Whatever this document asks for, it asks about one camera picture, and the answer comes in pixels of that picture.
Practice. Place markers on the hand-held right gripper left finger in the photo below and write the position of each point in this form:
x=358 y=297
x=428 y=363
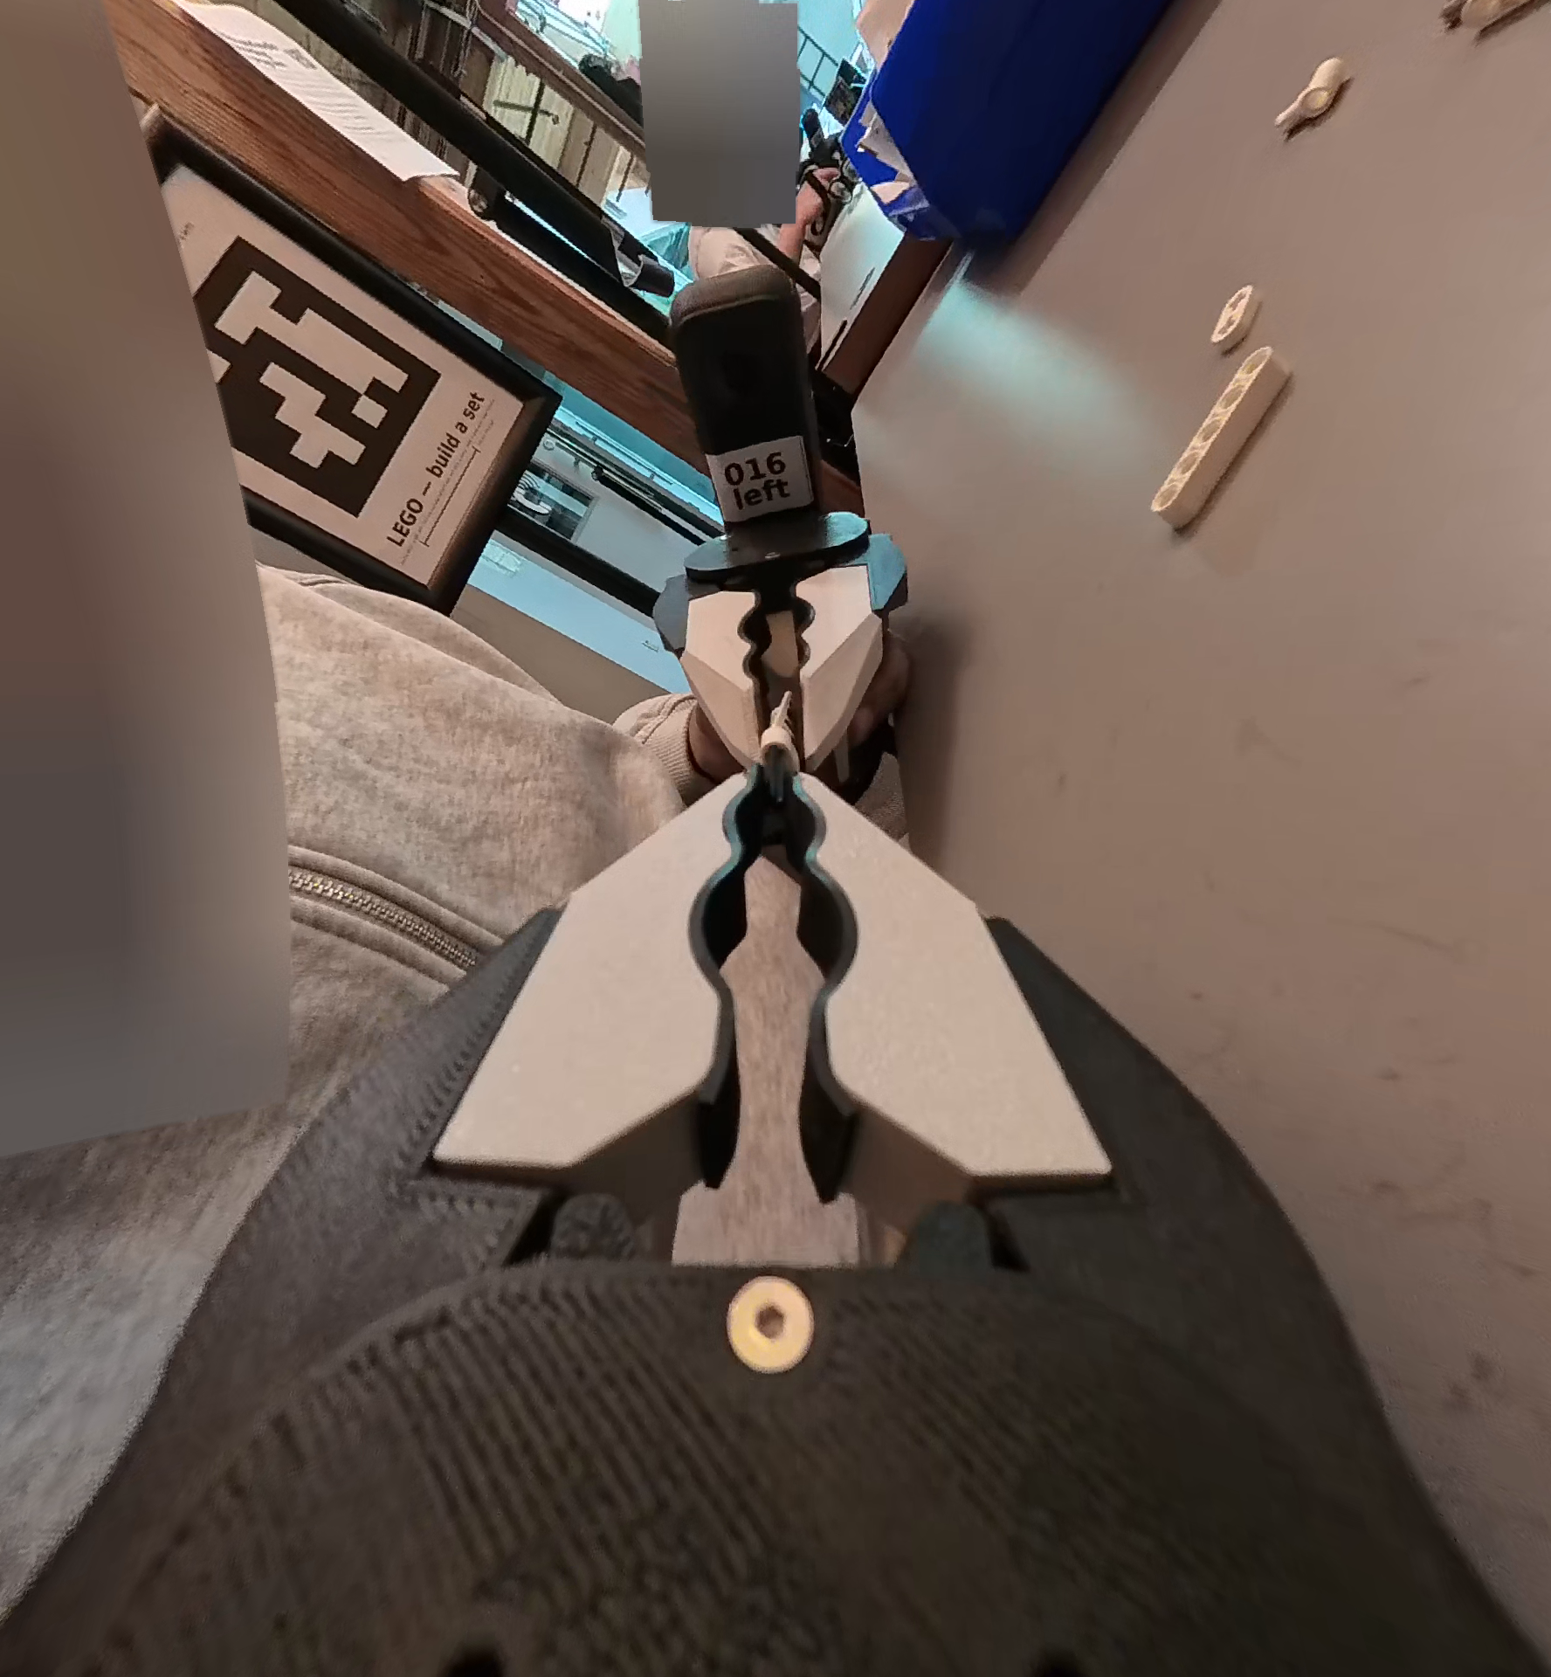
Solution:
x=579 y=1036

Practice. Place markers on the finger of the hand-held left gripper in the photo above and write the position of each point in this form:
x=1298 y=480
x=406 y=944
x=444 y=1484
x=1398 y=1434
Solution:
x=840 y=669
x=724 y=669

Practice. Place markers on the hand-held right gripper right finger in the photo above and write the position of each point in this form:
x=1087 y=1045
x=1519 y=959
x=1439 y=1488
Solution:
x=958 y=1036

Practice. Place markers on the white lego connector assembly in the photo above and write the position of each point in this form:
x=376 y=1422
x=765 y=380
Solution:
x=783 y=741

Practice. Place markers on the black lego pin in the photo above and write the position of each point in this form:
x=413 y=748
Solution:
x=772 y=787

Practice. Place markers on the white lego beam with holes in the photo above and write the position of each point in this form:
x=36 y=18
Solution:
x=1221 y=439

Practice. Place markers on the short white lego beam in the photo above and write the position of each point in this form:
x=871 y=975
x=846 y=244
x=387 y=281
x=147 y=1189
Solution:
x=1237 y=317

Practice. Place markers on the white lego pin connector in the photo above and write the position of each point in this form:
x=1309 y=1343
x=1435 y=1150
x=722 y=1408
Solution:
x=1312 y=95

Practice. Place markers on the thick white lego beam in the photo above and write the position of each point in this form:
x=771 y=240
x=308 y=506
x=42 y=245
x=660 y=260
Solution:
x=1489 y=13

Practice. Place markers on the person's left hand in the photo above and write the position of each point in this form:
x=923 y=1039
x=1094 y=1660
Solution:
x=890 y=694

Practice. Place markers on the grey zip sweatshirt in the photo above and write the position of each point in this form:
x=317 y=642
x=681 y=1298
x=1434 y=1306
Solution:
x=395 y=787

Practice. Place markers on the brown wooden desk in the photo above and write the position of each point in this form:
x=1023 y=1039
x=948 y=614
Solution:
x=462 y=236

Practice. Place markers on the blue plastic bin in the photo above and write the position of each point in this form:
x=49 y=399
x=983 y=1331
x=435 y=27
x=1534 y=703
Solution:
x=1012 y=92

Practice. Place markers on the white printed paper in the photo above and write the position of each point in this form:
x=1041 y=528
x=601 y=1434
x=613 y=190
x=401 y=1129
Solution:
x=331 y=92

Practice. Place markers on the white wall poster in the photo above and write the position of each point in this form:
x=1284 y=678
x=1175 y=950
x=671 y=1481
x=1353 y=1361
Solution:
x=344 y=380

